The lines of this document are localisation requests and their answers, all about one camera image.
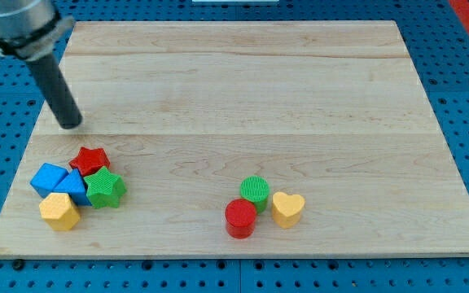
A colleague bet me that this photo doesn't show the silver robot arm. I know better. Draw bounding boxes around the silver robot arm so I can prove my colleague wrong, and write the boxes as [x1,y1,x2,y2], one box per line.
[0,0,75,62]

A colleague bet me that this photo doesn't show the blue cube block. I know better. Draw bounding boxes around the blue cube block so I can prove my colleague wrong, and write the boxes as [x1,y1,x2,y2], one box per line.
[30,163,68,198]

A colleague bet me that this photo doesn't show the green cylinder block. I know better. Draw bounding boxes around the green cylinder block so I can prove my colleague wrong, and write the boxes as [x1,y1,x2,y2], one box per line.
[239,176,270,214]

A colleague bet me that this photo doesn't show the red cylinder block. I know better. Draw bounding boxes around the red cylinder block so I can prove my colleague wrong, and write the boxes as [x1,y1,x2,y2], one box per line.
[225,199,257,238]

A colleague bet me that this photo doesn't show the yellow heart block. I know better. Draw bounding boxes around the yellow heart block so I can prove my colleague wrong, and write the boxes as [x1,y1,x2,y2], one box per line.
[271,191,305,229]

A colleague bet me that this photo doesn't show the wooden board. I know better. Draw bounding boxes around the wooden board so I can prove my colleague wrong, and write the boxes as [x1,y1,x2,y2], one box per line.
[0,21,469,260]

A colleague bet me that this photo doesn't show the green star block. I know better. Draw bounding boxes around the green star block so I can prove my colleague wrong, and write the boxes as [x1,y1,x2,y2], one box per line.
[83,166,127,209]

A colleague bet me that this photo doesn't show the red star block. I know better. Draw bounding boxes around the red star block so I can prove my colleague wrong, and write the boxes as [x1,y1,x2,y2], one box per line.
[68,146,111,177]

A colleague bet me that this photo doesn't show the blue triangle block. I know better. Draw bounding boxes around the blue triangle block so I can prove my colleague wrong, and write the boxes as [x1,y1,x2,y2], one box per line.
[53,168,91,206]

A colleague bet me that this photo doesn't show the yellow hexagon block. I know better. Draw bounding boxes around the yellow hexagon block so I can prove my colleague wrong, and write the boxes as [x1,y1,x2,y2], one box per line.
[39,193,81,231]

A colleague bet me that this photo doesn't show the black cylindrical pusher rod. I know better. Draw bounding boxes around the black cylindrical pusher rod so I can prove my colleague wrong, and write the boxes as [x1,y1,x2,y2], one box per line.
[26,54,82,129]

